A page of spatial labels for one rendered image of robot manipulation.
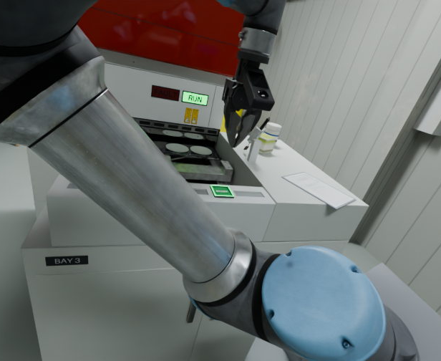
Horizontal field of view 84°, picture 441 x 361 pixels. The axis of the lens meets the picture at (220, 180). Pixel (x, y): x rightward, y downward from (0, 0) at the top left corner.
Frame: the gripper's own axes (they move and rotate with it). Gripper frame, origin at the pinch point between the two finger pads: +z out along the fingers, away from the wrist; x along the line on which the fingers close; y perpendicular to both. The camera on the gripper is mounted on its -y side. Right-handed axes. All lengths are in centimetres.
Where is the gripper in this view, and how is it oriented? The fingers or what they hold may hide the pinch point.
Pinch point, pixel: (235, 143)
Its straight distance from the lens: 61.5
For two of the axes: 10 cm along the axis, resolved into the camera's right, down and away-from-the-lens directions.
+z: -2.1, 8.7, 4.4
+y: -2.6, -4.8, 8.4
